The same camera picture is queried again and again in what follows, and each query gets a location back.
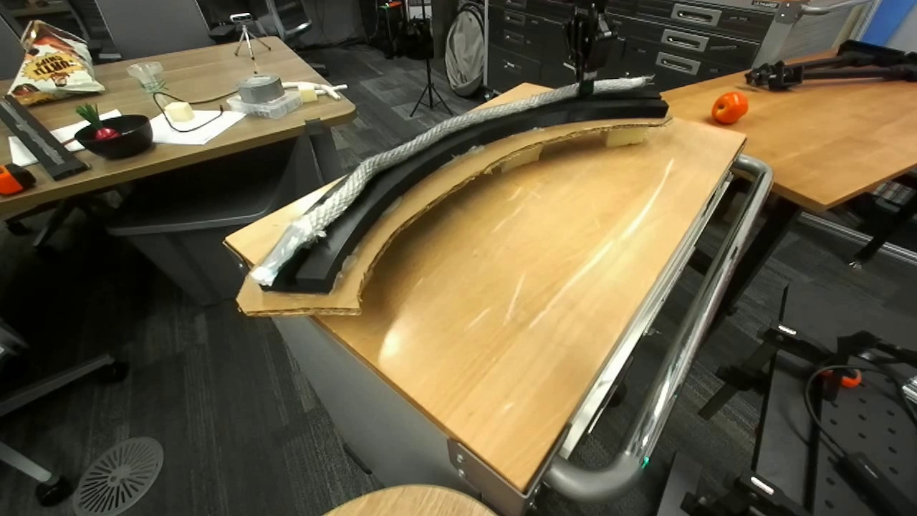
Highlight cream round object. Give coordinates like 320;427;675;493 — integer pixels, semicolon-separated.
162;97;196;127

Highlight red toy vegetable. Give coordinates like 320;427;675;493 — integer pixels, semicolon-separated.
75;97;122;143

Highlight snack chip bag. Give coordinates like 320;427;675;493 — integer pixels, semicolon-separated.
6;14;106;106

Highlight clear plastic wrap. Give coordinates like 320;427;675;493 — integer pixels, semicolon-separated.
125;58;169;94

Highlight grey tape roll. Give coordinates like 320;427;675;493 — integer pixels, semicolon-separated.
235;73;285;108

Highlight wooden desk black legs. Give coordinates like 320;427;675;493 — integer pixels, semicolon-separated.
662;47;917;275

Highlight long wooden office desk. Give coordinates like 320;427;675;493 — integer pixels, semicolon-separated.
0;34;358;223

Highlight black bowl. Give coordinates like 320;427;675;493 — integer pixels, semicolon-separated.
72;111;155;160

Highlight black perforated breadboard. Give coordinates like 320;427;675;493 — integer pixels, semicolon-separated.
790;377;917;516

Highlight round wooden stool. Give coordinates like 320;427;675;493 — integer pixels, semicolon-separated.
318;480;503;516

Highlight grey office chair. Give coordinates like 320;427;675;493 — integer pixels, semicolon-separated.
95;0;211;58

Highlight blue board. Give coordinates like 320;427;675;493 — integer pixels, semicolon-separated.
861;0;917;51

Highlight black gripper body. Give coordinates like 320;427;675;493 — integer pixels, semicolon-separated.
565;2;612;67

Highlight grey desk pedestal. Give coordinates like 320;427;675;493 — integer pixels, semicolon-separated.
103;131;325;311

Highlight small tabletop tripod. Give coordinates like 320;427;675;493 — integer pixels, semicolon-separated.
225;10;272;63

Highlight orange fruit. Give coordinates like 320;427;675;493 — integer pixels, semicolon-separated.
708;88;751;127

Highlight office chair base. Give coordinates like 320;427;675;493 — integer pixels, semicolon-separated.
0;312;130;510

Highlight white paper sheet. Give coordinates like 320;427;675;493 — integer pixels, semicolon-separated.
146;101;252;149

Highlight grey round floor disc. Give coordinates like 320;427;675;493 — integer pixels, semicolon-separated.
69;432;165;516

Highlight black floor stand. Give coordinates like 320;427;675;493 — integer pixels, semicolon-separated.
696;283;838;516

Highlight black folded tripod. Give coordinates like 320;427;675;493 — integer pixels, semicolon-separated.
742;38;917;94

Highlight wood topped metal cart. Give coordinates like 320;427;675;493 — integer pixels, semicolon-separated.
222;80;775;516

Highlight white braided rope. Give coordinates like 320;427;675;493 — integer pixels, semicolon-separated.
249;74;655;292

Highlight dark drawer cabinet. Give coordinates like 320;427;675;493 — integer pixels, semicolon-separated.
484;0;795;97

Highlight chrome cart handle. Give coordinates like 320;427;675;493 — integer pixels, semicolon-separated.
540;156;775;506

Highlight black tripod stand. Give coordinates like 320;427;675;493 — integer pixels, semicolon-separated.
407;0;459;120

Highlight black long flat bar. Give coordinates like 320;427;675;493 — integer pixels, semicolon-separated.
0;93;89;182

